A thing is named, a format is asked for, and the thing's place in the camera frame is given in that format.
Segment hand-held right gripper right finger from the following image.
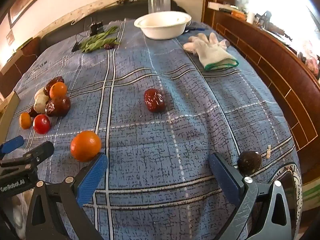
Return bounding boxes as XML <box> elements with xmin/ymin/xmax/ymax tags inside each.
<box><xmin>209</xmin><ymin>152</ymin><xmax>293</xmax><ymax>240</ymax></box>

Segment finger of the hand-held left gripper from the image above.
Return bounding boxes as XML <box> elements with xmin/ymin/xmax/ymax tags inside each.
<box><xmin>0</xmin><ymin>141</ymin><xmax>55</xmax><ymax>174</ymax></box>
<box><xmin>0</xmin><ymin>135</ymin><xmax>25</xmax><ymax>159</ymax></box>

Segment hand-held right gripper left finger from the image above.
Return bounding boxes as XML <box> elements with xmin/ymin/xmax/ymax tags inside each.
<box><xmin>25</xmin><ymin>152</ymin><xmax>108</xmax><ymax>240</ymax></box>

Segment large orange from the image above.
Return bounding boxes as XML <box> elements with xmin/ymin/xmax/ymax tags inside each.
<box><xmin>70</xmin><ymin>130</ymin><xmax>102</xmax><ymax>162</ymax></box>

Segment small orange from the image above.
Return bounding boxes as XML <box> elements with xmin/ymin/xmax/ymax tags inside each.
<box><xmin>19</xmin><ymin>112</ymin><xmax>32</xmax><ymax>130</ymax></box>

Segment red tomato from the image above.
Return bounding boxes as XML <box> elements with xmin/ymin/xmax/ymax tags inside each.
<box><xmin>33</xmin><ymin>114</ymin><xmax>51</xmax><ymax>135</ymax></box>

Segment cardboard box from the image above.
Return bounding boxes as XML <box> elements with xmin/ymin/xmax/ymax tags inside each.
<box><xmin>0</xmin><ymin>91</ymin><xmax>21</xmax><ymax>143</ymax></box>

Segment dark round fruit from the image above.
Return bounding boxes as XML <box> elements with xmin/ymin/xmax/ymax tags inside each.
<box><xmin>237</xmin><ymin>151</ymin><xmax>262</xmax><ymax>175</ymax></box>

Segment pale ginger piece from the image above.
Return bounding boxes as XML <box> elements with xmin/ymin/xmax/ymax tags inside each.
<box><xmin>34</xmin><ymin>88</ymin><xmax>50</xmax><ymax>114</ymax></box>

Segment large glossy dried date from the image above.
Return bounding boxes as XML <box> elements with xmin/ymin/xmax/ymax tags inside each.
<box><xmin>45</xmin><ymin>95</ymin><xmax>71</xmax><ymax>117</ymax></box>

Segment medium orange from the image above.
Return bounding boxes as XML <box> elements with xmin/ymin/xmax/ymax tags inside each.
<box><xmin>49</xmin><ymin>82</ymin><xmax>68</xmax><ymax>99</ymax></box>

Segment brown wooden side cabinet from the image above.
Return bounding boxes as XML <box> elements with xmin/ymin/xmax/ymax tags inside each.
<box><xmin>0</xmin><ymin>36</ymin><xmax>42</xmax><ymax>98</ymax></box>

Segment blue plaid blanket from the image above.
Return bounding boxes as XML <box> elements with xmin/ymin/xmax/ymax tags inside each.
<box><xmin>5</xmin><ymin>20</ymin><xmax>304</xmax><ymax>240</ymax></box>

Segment dark padded headboard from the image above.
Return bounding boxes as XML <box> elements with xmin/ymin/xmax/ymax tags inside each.
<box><xmin>37</xmin><ymin>0</ymin><xmax>200</xmax><ymax>53</ymax></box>

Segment white work glove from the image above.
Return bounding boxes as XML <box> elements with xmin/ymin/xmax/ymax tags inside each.
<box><xmin>182</xmin><ymin>32</ymin><xmax>239</xmax><ymax>71</ymax></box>

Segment green vegetable leaves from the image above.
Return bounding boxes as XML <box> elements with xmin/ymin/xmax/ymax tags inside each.
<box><xmin>79</xmin><ymin>26</ymin><xmax>121</xmax><ymax>53</ymax></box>

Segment brown wooden headboard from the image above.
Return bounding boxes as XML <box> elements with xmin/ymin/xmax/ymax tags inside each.
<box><xmin>201</xmin><ymin>0</ymin><xmax>320</xmax><ymax>180</ymax></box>

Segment black power adapter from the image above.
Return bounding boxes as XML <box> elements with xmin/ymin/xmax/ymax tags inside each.
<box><xmin>90</xmin><ymin>21</ymin><xmax>104</xmax><ymax>36</ymax></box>

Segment white bowl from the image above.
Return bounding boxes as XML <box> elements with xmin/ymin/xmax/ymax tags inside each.
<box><xmin>134</xmin><ymin>11</ymin><xmax>192</xmax><ymax>40</ymax></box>

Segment white box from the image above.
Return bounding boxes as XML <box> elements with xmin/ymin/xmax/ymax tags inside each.
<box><xmin>208</xmin><ymin>1</ymin><xmax>238</xmax><ymax>10</ymax></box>

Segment clear glass cup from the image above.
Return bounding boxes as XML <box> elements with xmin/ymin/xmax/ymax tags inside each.
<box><xmin>148</xmin><ymin>0</ymin><xmax>171</xmax><ymax>14</ymax></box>

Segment wall switch plate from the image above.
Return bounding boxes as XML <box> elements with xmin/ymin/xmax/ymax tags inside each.
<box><xmin>5</xmin><ymin>30</ymin><xmax>15</xmax><ymax>46</ymax></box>

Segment small black device with cable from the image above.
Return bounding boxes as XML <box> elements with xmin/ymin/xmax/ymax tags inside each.
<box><xmin>71</xmin><ymin>34</ymin><xmax>84</xmax><ymax>53</ymax></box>

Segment framed wall picture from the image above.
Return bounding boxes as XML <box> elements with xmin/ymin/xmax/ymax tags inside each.
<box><xmin>7</xmin><ymin>0</ymin><xmax>65</xmax><ymax>29</ymax></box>

